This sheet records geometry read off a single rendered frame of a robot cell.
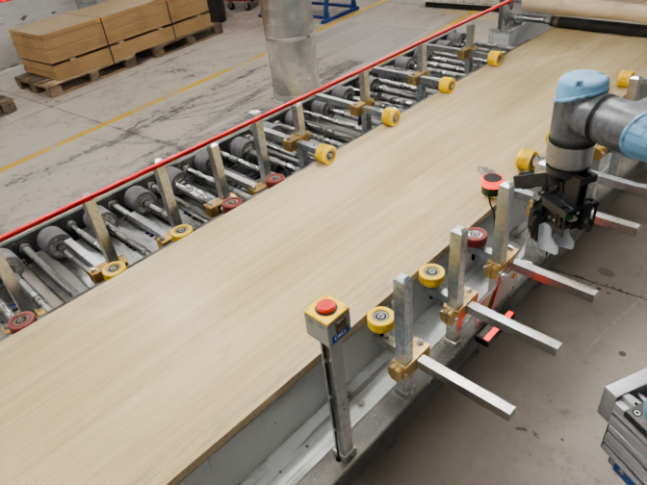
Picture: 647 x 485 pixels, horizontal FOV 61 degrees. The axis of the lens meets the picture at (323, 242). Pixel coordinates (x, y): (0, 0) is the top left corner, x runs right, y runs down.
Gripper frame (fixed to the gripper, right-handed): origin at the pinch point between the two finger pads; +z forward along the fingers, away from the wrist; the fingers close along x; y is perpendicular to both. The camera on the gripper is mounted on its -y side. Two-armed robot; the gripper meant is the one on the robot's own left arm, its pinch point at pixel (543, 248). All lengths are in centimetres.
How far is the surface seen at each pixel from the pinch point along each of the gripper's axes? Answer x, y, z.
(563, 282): 39, -28, 46
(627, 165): 133, -92, 62
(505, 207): 27, -44, 23
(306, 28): 103, -431, 66
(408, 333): -17.2, -23.4, 36.8
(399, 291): -19.3, -24.3, 21.8
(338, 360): -40.7, -12.9, 24.6
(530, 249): 49, -55, 55
